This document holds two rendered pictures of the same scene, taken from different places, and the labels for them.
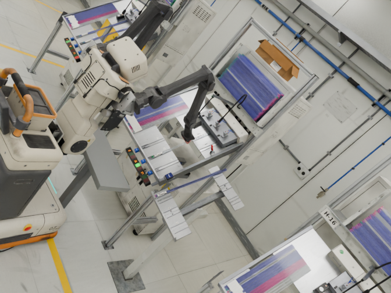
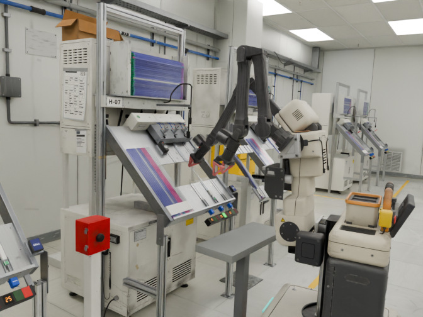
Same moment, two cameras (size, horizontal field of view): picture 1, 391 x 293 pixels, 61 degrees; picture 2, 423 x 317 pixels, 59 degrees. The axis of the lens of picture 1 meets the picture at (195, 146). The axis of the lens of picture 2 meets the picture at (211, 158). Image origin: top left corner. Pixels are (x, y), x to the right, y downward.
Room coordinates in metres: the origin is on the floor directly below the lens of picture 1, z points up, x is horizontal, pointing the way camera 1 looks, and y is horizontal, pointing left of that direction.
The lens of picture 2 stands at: (2.08, 2.54, 1.30)
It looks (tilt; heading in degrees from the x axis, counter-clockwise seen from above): 7 degrees down; 272
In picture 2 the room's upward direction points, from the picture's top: 2 degrees clockwise
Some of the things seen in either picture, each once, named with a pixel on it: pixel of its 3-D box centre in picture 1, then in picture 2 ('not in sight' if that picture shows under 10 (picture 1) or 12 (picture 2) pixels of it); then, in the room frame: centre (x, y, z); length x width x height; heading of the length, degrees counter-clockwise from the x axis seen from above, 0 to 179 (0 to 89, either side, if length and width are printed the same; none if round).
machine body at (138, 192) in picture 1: (162, 184); (131, 248); (2.73, -0.02, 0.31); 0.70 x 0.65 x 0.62; 59
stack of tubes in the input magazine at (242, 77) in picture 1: (251, 87); (153, 77); (2.60, 0.00, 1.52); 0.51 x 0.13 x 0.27; 59
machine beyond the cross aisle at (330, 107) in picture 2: not in sight; (333, 137); (0.16, -4.31, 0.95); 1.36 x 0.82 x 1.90; 149
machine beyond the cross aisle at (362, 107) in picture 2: not in sight; (354, 135); (-0.60, -5.54, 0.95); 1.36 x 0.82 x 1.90; 149
